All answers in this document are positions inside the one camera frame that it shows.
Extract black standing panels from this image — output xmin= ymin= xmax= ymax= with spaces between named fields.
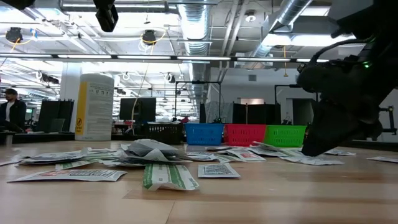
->
xmin=39 ymin=99 xmax=75 ymax=133

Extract white wipes canister yellow label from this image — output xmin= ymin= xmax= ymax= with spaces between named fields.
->
xmin=74 ymin=73 xmax=115 ymax=141

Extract grey fabric cover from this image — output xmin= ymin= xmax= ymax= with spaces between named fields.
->
xmin=205 ymin=101 xmax=233 ymax=124

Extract blue slotted plastic basket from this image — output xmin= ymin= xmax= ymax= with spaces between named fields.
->
xmin=185 ymin=123 xmax=225 ymax=146

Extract long ceiling light strip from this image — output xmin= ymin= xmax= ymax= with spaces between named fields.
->
xmin=57 ymin=54 xmax=113 ymax=60
xmin=116 ymin=55 xmax=172 ymax=60
xmin=238 ymin=57 xmax=292 ymax=63
xmin=295 ymin=58 xmax=330 ymax=64
xmin=176 ymin=55 xmax=233 ymax=62
xmin=0 ymin=53 xmax=53 ymax=59

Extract grey cup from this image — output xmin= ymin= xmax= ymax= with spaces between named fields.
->
xmin=3 ymin=130 xmax=16 ymax=146

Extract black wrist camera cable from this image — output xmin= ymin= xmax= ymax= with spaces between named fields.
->
xmin=308 ymin=37 xmax=371 ymax=65

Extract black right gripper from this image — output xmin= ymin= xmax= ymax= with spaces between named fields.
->
xmin=297 ymin=39 xmax=398 ymax=157

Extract red slotted plastic basket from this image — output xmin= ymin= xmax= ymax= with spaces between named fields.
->
xmin=223 ymin=123 xmax=267 ymax=147

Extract black ceiling device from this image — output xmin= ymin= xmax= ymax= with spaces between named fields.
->
xmin=5 ymin=27 xmax=24 ymax=44
xmin=142 ymin=29 xmax=157 ymax=46

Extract white packet black print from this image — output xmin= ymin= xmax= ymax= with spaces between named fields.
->
xmin=120 ymin=138 xmax=187 ymax=159

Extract yellow hanging cord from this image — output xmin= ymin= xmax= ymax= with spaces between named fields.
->
xmin=282 ymin=46 xmax=289 ymax=78

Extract person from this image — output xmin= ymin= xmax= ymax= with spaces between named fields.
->
xmin=0 ymin=88 xmax=28 ymax=133

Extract green slotted plastic basket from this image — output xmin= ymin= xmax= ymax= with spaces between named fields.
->
xmin=263 ymin=124 xmax=308 ymax=147

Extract black partition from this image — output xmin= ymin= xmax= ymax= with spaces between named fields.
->
xmin=232 ymin=102 xmax=282 ymax=125

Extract white packet navy print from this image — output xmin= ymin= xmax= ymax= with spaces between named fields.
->
xmin=18 ymin=148 xmax=91 ymax=165

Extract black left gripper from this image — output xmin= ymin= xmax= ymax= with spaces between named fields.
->
xmin=92 ymin=0 xmax=119 ymax=33

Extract black slotted plastic basket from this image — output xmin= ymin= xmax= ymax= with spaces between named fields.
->
xmin=142 ymin=123 xmax=185 ymax=145

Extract black rig frame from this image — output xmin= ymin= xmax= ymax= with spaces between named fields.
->
xmin=274 ymin=83 xmax=304 ymax=125
xmin=175 ymin=80 xmax=222 ymax=124

